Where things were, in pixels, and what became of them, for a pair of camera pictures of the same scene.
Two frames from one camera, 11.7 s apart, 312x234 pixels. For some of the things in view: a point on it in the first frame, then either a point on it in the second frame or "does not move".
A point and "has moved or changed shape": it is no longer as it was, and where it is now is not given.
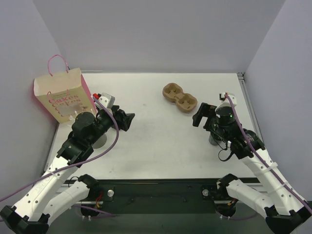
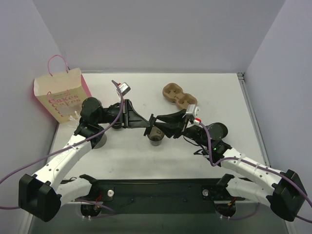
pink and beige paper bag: [64, 94] does not move
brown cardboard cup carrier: [185, 102] does not move
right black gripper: [207, 117] → [183, 124]
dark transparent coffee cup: [213, 141] has moved or changed shape
